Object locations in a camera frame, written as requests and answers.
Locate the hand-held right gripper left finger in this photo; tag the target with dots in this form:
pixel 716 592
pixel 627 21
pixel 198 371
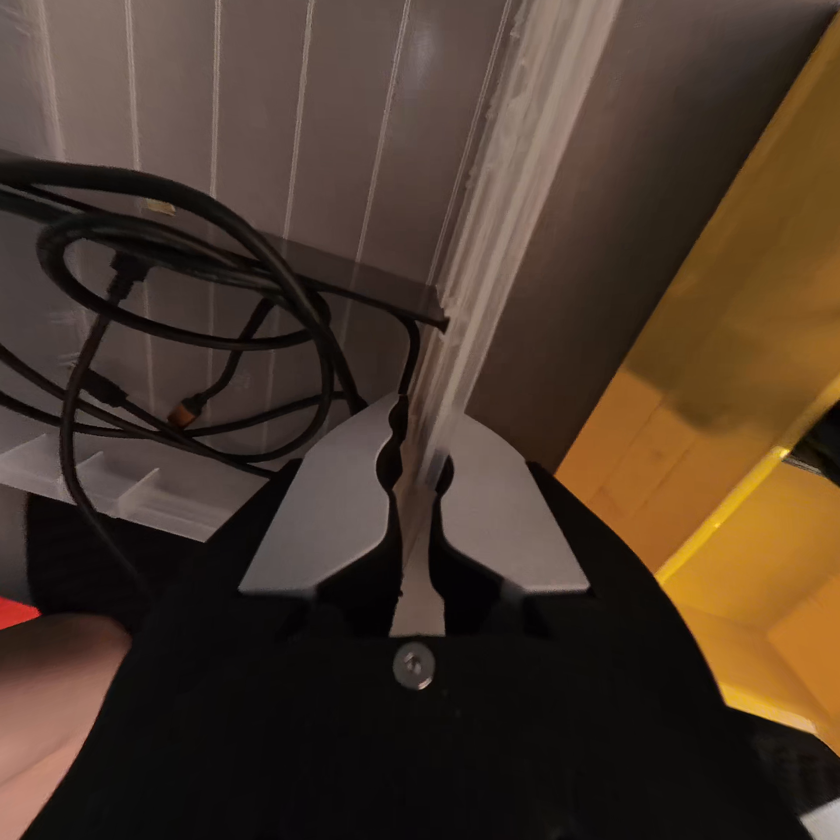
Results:
pixel 322 519

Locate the person's left forearm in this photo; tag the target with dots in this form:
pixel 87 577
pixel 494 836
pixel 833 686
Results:
pixel 53 696

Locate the clear plastic bin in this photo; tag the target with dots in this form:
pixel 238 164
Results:
pixel 328 131

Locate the orange floor cone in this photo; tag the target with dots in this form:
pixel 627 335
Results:
pixel 16 610

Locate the yellow plastic bin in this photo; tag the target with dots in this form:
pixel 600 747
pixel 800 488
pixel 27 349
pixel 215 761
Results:
pixel 735 394

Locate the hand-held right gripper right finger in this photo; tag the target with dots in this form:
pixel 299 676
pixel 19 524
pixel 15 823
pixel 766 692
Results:
pixel 512 519

